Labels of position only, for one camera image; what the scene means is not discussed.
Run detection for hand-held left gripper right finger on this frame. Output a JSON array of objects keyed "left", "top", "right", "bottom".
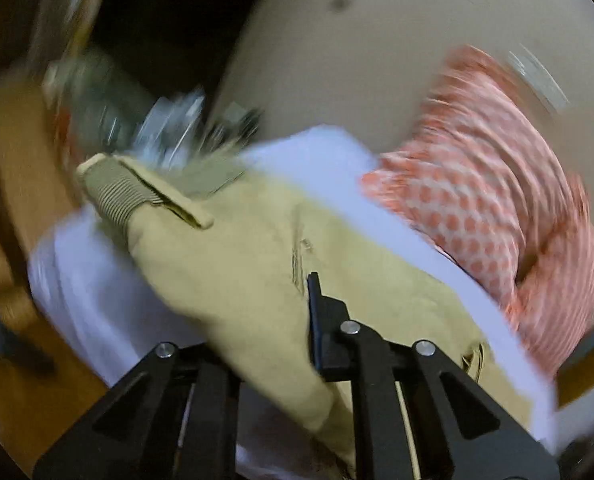
[{"left": 307, "top": 272, "right": 562, "bottom": 480}]

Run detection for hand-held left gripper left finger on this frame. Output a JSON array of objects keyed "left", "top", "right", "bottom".
[{"left": 33, "top": 342, "right": 242, "bottom": 480}]

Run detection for beige pants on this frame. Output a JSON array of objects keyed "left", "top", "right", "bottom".
[{"left": 76, "top": 153, "right": 532, "bottom": 471}]

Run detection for white bed sheet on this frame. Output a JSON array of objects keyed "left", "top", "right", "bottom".
[{"left": 27, "top": 127, "right": 560, "bottom": 480}]

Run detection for orange white patterned cloth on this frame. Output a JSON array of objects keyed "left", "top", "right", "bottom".
[{"left": 361, "top": 45, "right": 594, "bottom": 376}]

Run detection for cluttered items pile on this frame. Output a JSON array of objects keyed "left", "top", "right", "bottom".
[{"left": 42, "top": 50, "right": 262, "bottom": 171}]

